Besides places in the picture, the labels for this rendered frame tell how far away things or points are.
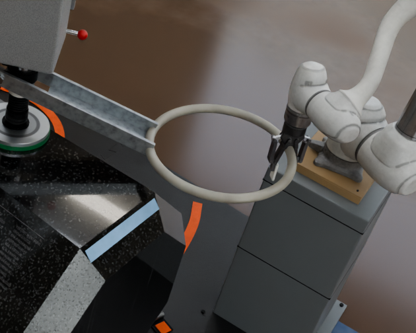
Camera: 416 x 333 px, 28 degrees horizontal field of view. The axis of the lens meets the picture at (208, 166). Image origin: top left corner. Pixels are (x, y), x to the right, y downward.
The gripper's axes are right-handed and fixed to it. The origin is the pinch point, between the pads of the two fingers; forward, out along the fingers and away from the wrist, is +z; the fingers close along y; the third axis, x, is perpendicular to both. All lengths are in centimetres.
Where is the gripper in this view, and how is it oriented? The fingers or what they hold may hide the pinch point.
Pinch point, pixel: (280, 170)
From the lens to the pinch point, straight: 277.0
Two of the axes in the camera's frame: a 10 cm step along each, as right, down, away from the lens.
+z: -1.9, 7.8, 6.0
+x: 2.3, 6.3, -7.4
